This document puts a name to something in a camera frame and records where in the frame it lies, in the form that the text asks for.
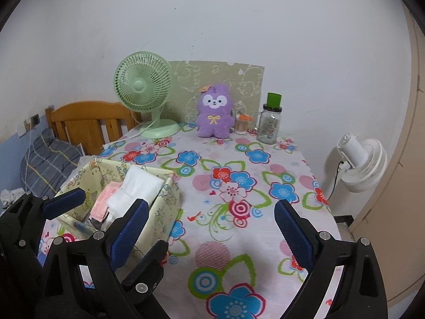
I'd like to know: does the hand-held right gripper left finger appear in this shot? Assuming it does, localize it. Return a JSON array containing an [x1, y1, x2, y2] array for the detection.
[[35, 199, 150, 319]]

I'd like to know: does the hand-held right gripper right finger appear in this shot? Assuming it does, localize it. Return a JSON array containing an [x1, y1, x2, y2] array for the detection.
[[274, 199, 387, 319]]

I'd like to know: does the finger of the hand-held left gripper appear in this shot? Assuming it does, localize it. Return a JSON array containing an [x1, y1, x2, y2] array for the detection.
[[7, 188, 86, 253], [121, 239, 170, 303]]

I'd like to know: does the pink packet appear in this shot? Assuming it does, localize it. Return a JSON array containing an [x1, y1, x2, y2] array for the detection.
[[90, 181, 123, 221]]

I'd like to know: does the yellow cartoon storage box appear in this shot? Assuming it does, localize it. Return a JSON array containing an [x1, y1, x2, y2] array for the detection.
[[53, 159, 183, 260]]

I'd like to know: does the white cotton pad packet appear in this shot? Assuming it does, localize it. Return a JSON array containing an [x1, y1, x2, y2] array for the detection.
[[105, 165, 167, 218]]

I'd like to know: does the grey plaid pillow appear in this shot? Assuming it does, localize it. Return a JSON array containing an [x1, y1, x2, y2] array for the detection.
[[20, 128, 83, 196]]

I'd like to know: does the white crumpled cloth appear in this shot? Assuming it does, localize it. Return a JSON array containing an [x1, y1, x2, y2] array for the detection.
[[0, 188, 24, 208]]

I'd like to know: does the wooden bed headboard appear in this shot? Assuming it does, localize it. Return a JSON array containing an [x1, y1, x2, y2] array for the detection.
[[45, 101, 142, 156]]

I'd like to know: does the white standing fan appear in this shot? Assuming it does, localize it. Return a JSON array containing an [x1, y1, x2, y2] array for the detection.
[[327, 133, 388, 193]]

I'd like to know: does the glass jar with green lid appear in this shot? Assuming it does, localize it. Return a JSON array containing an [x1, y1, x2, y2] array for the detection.
[[254, 92, 283, 145]]

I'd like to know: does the cotton swab jar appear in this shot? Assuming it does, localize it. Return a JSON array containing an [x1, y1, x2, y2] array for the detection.
[[235, 111, 252, 135]]

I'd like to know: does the purple plush toy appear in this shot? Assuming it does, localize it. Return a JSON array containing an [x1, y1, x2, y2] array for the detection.
[[195, 85, 235, 138]]

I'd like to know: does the green desk fan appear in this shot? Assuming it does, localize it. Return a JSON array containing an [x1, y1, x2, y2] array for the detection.
[[114, 51, 180, 138]]

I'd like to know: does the green patterned board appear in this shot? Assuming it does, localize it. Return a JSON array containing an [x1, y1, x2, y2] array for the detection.
[[168, 61, 265, 125]]

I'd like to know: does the black fan cable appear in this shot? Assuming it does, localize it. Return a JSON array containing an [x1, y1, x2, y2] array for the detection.
[[327, 161, 344, 200]]

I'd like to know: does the white fan power cord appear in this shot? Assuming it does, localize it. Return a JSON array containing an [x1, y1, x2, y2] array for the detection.
[[103, 128, 147, 147]]

